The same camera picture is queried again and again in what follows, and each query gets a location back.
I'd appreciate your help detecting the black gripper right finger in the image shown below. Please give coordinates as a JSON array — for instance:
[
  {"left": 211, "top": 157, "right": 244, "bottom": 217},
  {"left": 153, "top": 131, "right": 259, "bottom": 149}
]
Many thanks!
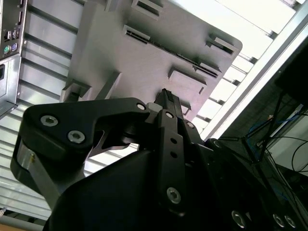
[{"left": 168, "top": 90, "right": 299, "bottom": 231}]

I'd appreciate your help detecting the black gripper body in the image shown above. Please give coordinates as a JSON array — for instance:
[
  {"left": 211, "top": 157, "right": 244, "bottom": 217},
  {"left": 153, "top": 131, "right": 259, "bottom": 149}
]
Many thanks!
[{"left": 45, "top": 149, "right": 231, "bottom": 231}]

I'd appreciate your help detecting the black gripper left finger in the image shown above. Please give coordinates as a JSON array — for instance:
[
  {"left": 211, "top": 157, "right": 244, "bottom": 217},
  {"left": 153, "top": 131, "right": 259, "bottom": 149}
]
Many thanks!
[{"left": 10, "top": 88, "right": 186, "bottom": 205}]

